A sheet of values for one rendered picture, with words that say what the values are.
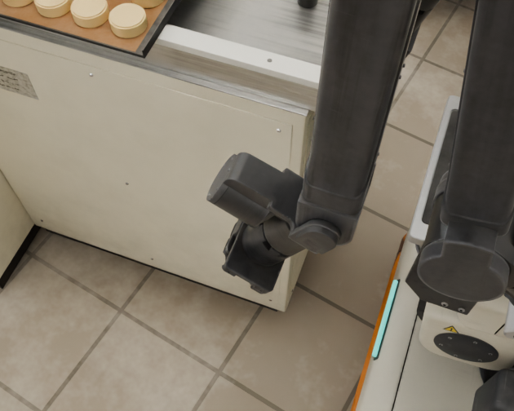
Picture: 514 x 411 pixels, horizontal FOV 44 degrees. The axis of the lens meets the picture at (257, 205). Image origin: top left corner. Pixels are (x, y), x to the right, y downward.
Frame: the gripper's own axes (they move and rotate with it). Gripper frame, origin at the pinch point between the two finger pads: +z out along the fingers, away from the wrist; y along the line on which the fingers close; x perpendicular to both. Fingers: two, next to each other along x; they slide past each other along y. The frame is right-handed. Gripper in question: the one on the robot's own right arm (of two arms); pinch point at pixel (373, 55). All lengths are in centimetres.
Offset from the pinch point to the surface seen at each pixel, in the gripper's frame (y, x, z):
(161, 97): 22.7, -26.8, 5.6
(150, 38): 23.3, -30.2, -6.9
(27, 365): 55, -33, 90
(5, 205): 27, -54, 71
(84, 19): 23.6, -39.5, -4.3
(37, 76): 23, -47, 16
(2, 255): 35, -51, 82
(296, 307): 17, 20, 73
